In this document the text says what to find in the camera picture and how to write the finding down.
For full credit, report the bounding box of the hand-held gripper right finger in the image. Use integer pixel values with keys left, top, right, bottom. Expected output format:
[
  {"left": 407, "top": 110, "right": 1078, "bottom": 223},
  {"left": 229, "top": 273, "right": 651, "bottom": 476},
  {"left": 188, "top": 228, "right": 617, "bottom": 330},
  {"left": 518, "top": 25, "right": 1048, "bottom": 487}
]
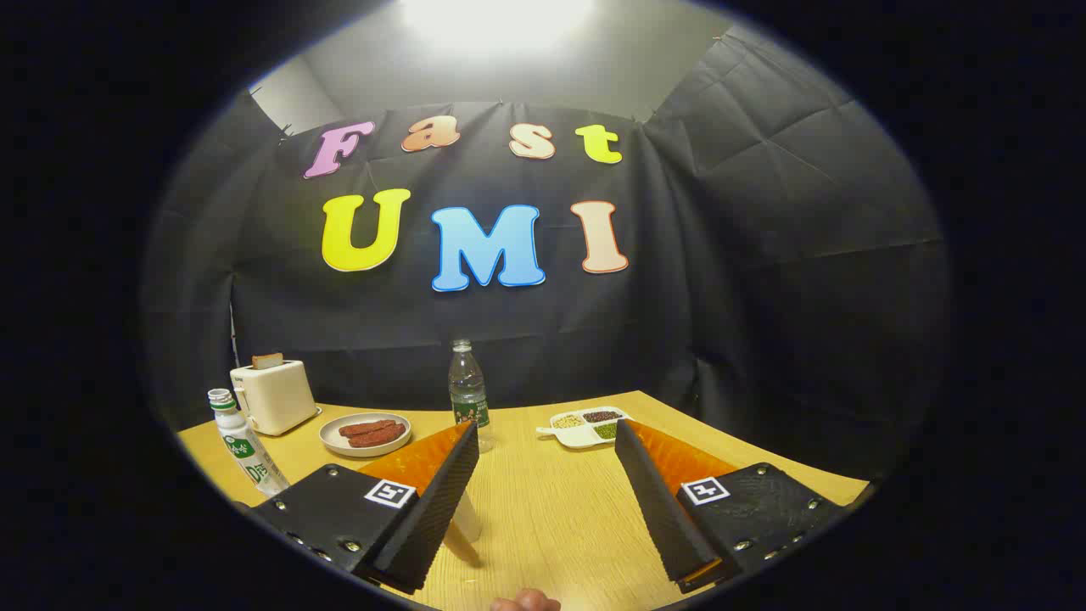
[{"left": 614, "top": 419, "right": 850, "bottom": 594}]

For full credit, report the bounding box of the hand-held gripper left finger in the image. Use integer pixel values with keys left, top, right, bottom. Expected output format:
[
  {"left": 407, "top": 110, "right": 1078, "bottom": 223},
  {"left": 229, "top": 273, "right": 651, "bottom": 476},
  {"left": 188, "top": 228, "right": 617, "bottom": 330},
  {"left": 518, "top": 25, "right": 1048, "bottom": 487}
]
[{"left": 250, "top": 420, "right": 481, "bottom": 594}]

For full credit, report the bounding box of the white juice bottle green label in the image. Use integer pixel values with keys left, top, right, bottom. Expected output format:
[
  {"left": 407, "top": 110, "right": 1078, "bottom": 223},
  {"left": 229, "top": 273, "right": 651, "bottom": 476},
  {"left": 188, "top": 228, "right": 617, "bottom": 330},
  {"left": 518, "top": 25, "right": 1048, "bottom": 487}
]
[{"left": 208, "top": 388, "right": 291, "bottom": 498}]

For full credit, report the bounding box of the clear plastic water bottle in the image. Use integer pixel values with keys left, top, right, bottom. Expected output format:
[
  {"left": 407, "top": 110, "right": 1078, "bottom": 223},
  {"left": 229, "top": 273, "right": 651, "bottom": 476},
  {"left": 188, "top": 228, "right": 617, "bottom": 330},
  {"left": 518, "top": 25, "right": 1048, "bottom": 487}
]
[{"left": 448, "top": 339, "right": 495, "bottom": 453}]

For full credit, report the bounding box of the white divided tray with beans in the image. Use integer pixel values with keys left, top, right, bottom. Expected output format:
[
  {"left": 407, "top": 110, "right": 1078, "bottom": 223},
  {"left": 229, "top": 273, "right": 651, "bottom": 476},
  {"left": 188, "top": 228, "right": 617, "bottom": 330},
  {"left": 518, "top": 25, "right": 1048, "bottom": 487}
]
[{"left": 536, "top": 406, "right": 633, "bottom": 449}]

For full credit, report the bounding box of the wooden table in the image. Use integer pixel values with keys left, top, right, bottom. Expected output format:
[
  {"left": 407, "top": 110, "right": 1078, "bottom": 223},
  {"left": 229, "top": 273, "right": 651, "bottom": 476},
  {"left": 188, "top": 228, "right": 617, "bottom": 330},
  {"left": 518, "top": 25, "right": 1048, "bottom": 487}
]
[{"left": 176, "top": 390, "right": 870, "bottom": 611}]

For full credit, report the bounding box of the white round plate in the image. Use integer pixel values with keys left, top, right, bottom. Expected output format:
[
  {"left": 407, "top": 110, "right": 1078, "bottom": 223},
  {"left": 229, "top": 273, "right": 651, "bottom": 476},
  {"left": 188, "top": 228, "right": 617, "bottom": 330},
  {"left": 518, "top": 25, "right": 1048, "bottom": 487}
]
[{"left": 319, "top": 412, "right": 413, "bottom": 459}]

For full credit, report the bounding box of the white toaster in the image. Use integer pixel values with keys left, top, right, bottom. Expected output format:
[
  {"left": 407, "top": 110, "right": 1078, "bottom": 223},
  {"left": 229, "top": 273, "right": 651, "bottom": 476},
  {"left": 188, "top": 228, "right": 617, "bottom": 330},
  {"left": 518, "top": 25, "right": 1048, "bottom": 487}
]
[{"left": 230, "top": 360, "right": 320, "bottom": 437}]

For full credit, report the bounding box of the black backdrop cloth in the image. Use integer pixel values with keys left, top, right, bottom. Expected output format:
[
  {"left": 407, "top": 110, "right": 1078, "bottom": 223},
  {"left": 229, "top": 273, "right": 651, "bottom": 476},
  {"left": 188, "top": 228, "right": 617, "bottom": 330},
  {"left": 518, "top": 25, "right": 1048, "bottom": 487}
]
[{"left": 140, "top": 21, "right": 951, "bottom": 480}]

